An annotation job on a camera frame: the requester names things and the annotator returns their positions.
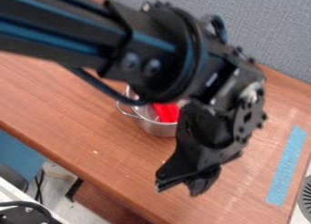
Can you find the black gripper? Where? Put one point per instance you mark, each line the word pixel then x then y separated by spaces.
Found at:
pixel 206 145

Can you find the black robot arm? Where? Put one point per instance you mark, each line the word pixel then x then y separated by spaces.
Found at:
pixel 153 55

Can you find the silver metal pot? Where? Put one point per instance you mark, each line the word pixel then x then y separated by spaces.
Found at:
pixel 149 119

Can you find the red rectangular block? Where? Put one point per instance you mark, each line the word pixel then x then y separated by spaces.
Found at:
pixel 169 112

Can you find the blue tape strip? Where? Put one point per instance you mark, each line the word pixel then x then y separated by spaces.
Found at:
pixel 288 165

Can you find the grey fan grille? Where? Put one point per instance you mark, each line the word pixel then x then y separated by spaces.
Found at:
pixel 305 198

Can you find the black device with handle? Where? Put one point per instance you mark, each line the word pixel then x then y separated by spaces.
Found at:
pixel 25 212

